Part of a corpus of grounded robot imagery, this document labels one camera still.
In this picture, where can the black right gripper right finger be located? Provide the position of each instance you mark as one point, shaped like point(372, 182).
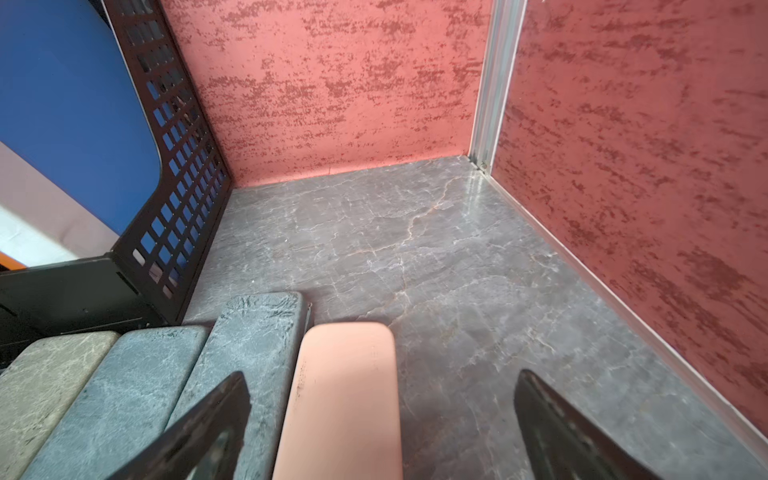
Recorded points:
point(561, 443)

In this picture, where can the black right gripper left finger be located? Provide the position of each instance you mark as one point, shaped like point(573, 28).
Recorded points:
point(205, 443)

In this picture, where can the grey case blue glasses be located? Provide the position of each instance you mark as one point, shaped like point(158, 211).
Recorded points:
point(258, 335)

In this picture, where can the pink glasses case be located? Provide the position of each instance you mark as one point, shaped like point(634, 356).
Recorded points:
point(343, 418)

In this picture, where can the black mesh file holder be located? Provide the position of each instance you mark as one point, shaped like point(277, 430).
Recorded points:
point(80, 275)

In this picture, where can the orange book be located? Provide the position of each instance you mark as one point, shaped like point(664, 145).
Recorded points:
point(8, 263)

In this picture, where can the blue folder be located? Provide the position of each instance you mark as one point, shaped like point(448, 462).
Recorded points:
point(69, 108)

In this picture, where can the aluminium right corner post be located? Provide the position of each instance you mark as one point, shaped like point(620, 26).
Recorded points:
point(506, 21)

